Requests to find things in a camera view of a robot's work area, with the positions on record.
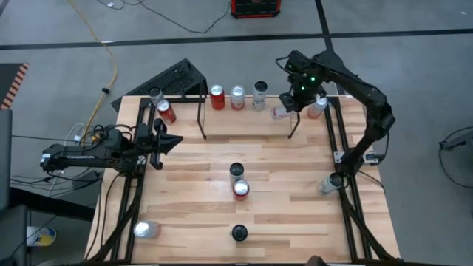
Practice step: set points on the wooden shelf black metal legs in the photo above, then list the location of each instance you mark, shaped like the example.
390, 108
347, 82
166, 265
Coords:
247, 122

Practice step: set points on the white arctic vibe can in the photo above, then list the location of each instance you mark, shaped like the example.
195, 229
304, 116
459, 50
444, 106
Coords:
279, 113

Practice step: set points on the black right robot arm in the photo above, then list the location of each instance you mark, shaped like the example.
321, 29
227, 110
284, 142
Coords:
369, 99

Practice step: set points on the pink white Spindrift can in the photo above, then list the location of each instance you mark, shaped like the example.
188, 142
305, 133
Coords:
237, 98
144, 229
316, 109

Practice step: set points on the white can black lid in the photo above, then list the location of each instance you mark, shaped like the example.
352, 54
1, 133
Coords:
259, 96
330, 183
236, 170

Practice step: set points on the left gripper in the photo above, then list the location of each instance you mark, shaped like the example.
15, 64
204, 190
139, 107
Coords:
155, 144

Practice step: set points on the black aluminium rig frame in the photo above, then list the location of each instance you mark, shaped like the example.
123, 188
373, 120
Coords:
333, 99
184, 99

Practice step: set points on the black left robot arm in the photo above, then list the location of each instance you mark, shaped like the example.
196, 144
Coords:
74, 157

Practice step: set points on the black orange striped mat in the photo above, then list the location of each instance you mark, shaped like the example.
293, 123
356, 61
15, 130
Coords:
11, 79

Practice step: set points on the red black case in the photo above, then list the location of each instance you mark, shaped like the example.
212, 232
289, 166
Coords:
255, 9

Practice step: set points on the white yellow roll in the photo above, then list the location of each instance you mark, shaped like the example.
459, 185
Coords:
40, 236

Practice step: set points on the red cola can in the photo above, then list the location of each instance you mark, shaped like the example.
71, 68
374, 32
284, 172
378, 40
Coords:
217, 98
241, 188
167, 112

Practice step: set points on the black cabinet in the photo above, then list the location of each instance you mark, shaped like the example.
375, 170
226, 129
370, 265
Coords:
4, 159

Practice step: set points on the white peach vibe can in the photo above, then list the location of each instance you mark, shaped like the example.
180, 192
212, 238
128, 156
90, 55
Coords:
157, 97

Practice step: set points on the small white plug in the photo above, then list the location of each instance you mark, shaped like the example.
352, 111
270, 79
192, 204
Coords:
110, 4

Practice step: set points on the black perforated panel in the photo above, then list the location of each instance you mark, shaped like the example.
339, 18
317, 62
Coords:
170, 79

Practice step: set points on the person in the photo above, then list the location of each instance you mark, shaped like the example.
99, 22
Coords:
316, 261

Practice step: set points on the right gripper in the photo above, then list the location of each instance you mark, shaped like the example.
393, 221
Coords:
308, 88

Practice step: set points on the yellow power plug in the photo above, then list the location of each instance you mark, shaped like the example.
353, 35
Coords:
96, 138

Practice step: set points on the black power adapter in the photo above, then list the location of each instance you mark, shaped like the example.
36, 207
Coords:
86, 180

